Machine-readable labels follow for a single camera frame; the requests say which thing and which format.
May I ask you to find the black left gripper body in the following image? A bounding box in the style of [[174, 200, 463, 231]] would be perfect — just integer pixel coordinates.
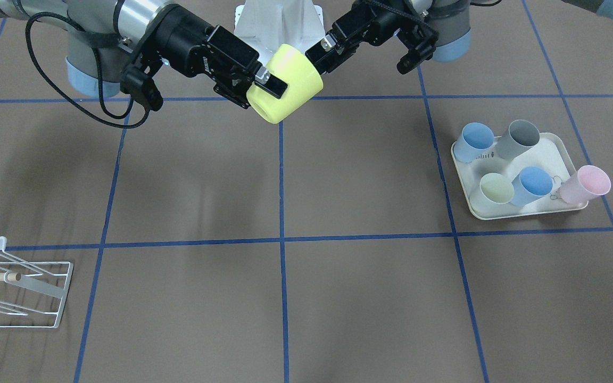
[[330, 1, 440, 54]]

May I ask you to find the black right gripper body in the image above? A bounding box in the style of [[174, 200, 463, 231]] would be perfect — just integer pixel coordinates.
[[152, 5, 262, 109]]

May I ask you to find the yellow plastic cup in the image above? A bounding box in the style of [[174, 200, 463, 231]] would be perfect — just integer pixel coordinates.
[[246, 44, 324, 124]]

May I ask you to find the grey plastic cup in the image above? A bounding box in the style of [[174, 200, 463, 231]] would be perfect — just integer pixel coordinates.
[[495, 119, 540, 161]]

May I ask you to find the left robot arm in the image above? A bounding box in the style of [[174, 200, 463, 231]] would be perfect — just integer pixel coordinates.
[[305, 1, 498, 74]]

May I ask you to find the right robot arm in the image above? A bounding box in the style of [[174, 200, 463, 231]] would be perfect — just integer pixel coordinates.
[[0, 1, 288, 111]]

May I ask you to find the light blue cup rear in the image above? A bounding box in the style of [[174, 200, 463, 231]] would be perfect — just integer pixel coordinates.
[[453, 122, 495, 163]]

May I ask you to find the pale yellow cup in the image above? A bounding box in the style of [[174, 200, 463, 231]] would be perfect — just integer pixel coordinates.
[[478, 172, 514, 205]]

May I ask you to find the blue plastic cup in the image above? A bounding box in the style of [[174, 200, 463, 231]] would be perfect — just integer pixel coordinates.
[[510, 166, 554, 206]]

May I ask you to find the pink plastic cup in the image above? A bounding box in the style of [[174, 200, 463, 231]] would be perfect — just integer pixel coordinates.
[[559, 165, 611, 204]]

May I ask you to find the white plastic tray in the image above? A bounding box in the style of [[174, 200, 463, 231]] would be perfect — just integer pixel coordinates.
[[453, 132, 589, 220]]

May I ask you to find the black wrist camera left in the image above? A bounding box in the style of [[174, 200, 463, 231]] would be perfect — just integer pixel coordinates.
[[396, 31, 438, 74]]

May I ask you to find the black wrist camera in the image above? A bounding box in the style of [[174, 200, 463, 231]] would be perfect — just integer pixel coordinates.
[[396, 31, 438, 74], [120, 65, 163, 111]]

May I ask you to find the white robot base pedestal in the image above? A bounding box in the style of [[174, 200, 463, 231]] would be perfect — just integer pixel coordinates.
[[234, 1, 326, 55]]

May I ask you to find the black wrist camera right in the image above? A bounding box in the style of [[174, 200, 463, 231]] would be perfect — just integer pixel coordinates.
[[120, 65, 163, 111]]

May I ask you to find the white wire cup rack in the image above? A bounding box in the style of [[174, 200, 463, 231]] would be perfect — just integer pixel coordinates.
[[0, 237, 74, 329]]

